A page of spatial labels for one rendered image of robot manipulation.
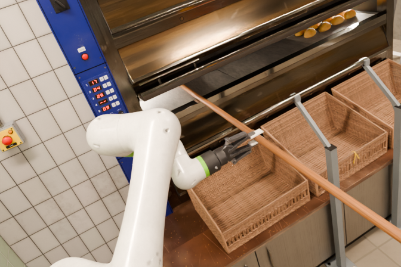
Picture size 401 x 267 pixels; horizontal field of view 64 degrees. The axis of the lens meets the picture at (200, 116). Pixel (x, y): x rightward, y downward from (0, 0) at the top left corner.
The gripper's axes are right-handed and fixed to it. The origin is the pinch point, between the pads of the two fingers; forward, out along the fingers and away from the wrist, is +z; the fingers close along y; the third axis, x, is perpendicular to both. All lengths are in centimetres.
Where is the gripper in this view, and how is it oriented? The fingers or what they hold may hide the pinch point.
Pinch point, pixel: (255, 137)
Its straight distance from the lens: 141.8
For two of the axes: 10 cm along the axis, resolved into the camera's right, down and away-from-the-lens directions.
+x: 4.3, 3.5, -8.3
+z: 8.6, -4.3, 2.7
